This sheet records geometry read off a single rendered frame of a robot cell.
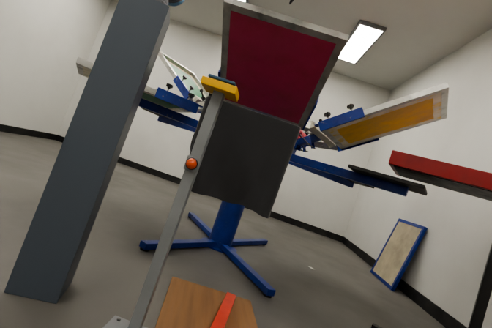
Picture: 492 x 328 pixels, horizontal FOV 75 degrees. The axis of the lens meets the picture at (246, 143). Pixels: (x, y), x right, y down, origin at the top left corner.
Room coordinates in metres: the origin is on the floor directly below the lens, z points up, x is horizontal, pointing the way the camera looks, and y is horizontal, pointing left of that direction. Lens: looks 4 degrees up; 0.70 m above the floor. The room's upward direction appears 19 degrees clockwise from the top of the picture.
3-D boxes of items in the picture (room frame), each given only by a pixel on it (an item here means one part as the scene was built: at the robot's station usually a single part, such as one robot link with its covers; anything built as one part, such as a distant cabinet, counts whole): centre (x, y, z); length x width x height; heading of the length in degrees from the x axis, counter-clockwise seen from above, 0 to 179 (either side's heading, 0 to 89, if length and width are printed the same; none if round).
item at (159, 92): (2.36, 0.74, 1.05); 1.08 x 0.61 x 0.23; 116
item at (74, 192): (1.29, 0.57, 0.60); 0.18 x 0.18 x 1.20; 13
